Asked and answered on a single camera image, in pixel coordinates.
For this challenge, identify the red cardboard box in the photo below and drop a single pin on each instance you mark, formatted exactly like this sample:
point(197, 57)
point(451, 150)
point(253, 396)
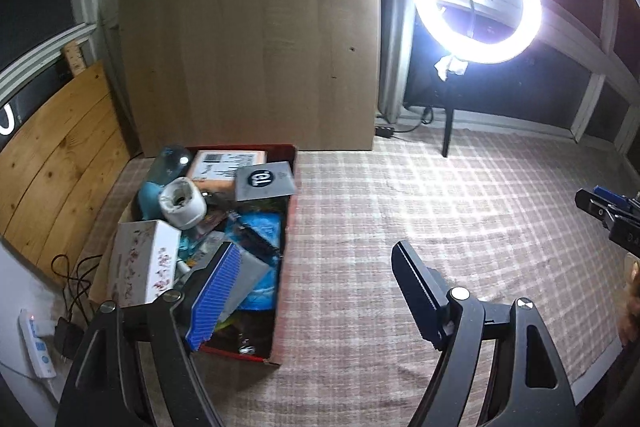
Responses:
point(248, 335)

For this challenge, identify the black power strip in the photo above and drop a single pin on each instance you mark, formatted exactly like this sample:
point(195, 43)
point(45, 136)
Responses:
point(384, 131)

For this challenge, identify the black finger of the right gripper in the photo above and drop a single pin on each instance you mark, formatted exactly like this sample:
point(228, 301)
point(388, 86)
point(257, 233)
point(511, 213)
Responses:
point(608, 206)

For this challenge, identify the dark teal glass jar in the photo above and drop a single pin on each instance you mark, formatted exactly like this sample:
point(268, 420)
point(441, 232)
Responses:
point(173, 161)

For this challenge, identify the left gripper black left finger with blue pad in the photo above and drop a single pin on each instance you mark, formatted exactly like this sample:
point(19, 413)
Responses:
point(105, 385)

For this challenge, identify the black charger with cable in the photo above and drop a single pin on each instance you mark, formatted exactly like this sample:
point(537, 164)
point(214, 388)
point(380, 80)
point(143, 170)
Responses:
point(77, 282)

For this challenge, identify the white round plastic device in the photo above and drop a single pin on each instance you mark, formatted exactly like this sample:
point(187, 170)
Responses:
point(182, 204)

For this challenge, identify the pine wood panel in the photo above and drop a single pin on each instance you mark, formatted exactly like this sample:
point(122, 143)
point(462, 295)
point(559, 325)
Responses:
point(57, 170)

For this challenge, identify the white printed box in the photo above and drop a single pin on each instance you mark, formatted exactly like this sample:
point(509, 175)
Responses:
point(143, 262)

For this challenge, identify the checkered tablecloth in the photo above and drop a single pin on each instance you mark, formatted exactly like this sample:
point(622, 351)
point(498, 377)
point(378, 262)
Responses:
point(495, 215)

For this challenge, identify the blue wet wipe packet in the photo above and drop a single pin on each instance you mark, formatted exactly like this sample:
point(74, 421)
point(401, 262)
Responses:
point(262, 256)

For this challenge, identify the person's right hand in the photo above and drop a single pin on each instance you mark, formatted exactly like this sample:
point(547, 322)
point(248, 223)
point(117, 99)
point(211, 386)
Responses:
point(628, 324)

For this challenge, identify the light wooden board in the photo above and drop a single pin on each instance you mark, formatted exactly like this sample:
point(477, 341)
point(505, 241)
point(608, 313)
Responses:
point(222, 72)

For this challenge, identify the orange labelled carton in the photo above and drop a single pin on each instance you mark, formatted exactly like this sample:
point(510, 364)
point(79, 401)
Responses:
point(214, 170)

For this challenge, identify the grey T9 sachet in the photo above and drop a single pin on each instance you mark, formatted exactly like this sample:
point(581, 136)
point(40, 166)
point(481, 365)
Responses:
point(271, 180)

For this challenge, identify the black light stand pole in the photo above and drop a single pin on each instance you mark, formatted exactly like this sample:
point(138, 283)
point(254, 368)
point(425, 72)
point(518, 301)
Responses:
point(449, 111)

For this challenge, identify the white power strip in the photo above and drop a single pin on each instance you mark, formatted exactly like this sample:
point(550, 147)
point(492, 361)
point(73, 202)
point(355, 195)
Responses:
point(37, 349)

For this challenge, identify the teal rubber bulb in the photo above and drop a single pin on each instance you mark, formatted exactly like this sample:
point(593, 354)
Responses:
point(148, 198)

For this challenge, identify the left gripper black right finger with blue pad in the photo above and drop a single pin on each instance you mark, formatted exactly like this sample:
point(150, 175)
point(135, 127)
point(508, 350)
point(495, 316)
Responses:
point(527, 383)

